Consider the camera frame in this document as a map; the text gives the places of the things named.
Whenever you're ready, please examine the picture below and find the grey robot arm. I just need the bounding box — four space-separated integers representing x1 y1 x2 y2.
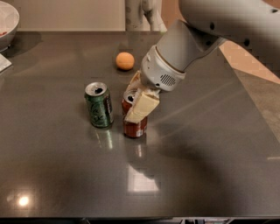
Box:
124 0 280 123

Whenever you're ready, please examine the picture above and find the white paper sheet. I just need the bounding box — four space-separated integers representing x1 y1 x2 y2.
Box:
0 54 12 73

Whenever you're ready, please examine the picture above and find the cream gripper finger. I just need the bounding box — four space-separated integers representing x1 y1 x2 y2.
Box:
126 71 146 91
124 88 160 123

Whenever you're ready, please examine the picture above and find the green soda can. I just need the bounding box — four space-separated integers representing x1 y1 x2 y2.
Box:
84 82 114 128

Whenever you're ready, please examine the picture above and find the red coke can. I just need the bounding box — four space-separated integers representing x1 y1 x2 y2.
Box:
122 90 148 138

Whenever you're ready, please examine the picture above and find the white bowl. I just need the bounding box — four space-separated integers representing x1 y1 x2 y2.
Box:
0 1 20 52

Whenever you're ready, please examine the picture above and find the orange fruit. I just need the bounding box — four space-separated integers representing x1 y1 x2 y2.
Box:
115 52 135 71

